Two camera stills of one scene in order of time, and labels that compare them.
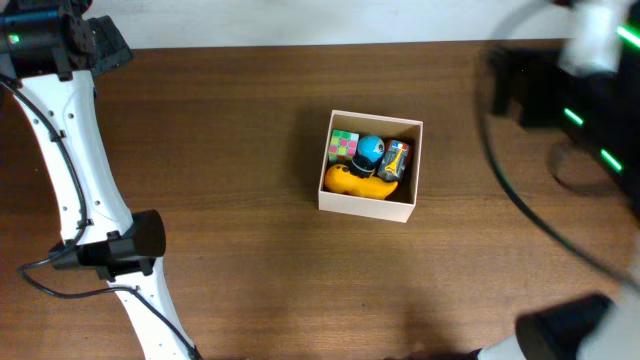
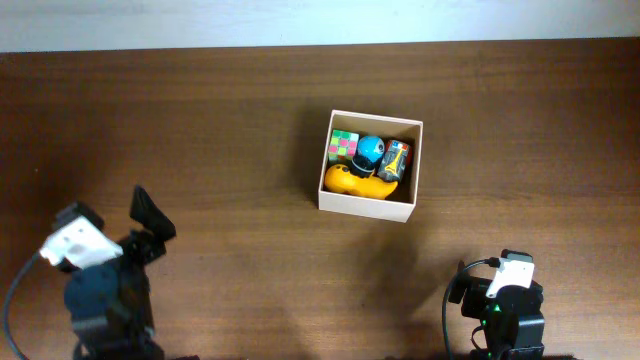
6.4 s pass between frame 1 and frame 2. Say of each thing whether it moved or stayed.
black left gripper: moved
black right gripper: moved
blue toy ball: stayed
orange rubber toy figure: stayed
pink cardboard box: stayed
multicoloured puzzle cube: stayed
